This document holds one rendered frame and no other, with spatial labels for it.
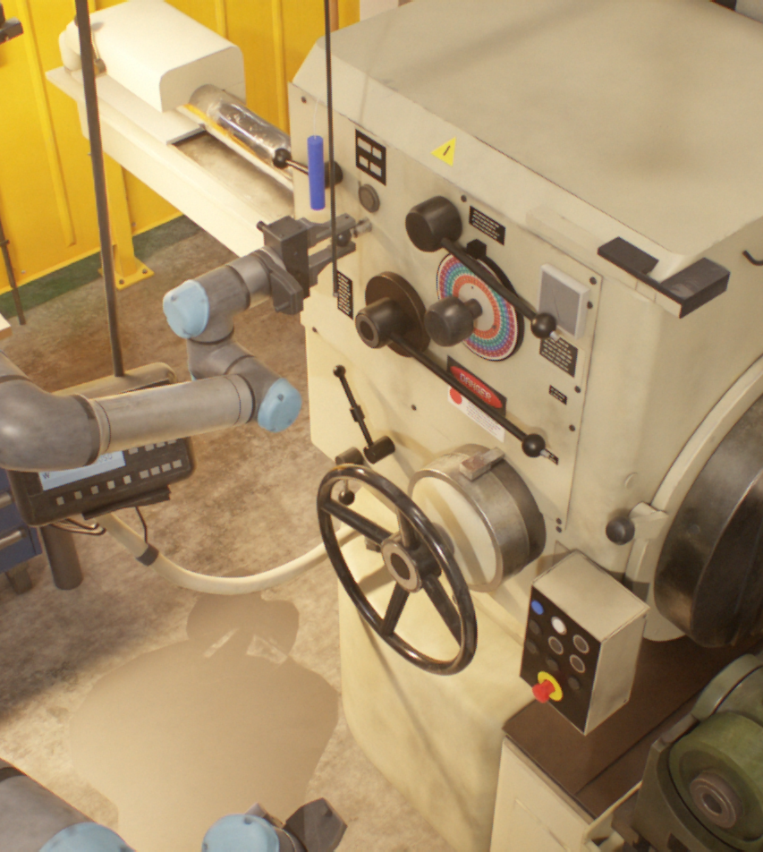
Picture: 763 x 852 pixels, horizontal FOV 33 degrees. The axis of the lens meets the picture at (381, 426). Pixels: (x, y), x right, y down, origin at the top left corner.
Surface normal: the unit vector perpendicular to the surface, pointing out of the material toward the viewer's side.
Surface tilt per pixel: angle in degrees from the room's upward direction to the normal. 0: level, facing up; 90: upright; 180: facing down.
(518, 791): 90
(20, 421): 38
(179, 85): 90
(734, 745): 10
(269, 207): 0
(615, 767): 0
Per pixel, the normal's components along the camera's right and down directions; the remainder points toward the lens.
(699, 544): -0.72, 0.16
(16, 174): 0.65, 0.52
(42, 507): 0.40, 0.34
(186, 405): 0.67, -0.20
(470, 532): -0.44, 0.30
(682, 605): -0.76, 0.55
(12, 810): 0.14, -0.85
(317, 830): -0.23, -0.42
